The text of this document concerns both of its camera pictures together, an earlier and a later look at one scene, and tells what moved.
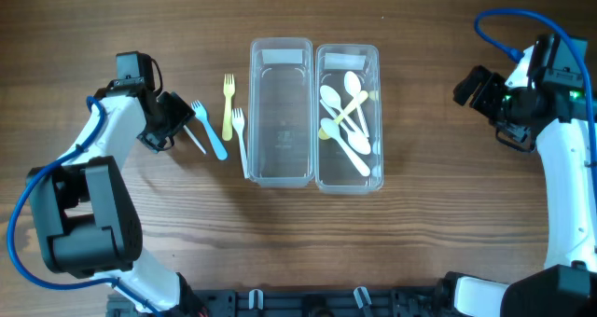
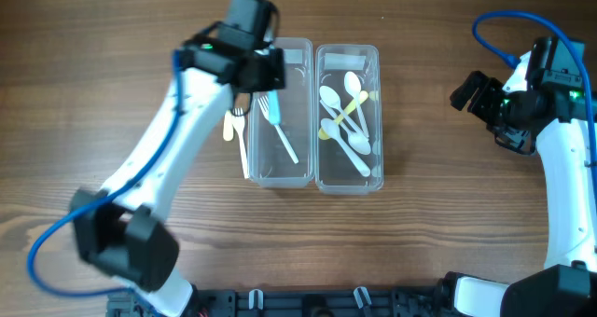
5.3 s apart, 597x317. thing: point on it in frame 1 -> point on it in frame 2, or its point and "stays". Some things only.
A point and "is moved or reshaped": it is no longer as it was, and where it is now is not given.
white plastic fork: x=238 y=122 stays
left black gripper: x=182 y=115 -> x=275 y=75
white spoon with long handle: x=331 y=98 stays
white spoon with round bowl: x=357 y=141 stays
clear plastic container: x=281 y=112 stays
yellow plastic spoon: x=361 y=96 stays
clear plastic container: x=349 y=125 stays
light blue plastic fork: x=201 y=115 -> x=273 y=106
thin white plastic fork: x=194 y=139 is moved or reshaped
